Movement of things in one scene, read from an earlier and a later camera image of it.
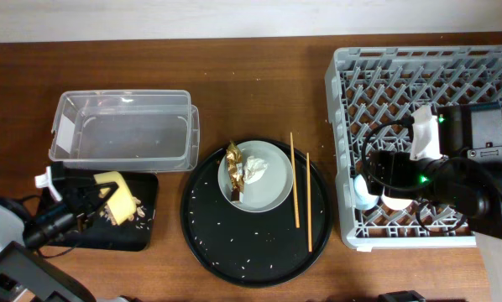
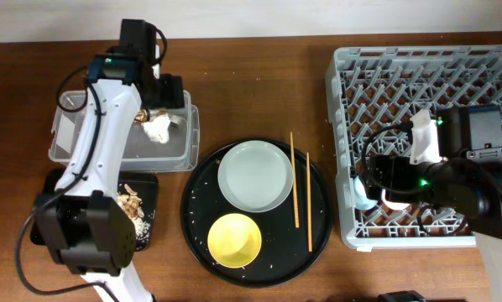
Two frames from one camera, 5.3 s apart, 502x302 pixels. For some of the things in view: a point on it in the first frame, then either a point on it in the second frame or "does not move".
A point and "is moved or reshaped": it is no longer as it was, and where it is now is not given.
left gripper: [80, 200] → [169, 91]
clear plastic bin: [148, 131] does not move
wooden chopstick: [310, 228] does not move
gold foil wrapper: [234, 160] → [144, 114]
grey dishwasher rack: [370, 85] does not move
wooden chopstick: [295, 184] does not move
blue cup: [363, 199] does not move
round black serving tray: [253, 249] does not move
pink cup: [394, 203] does not move
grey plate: [272, 190] does not move
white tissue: [253, 169] → [157, 129]
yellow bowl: [122, 203] is moved or reshaped
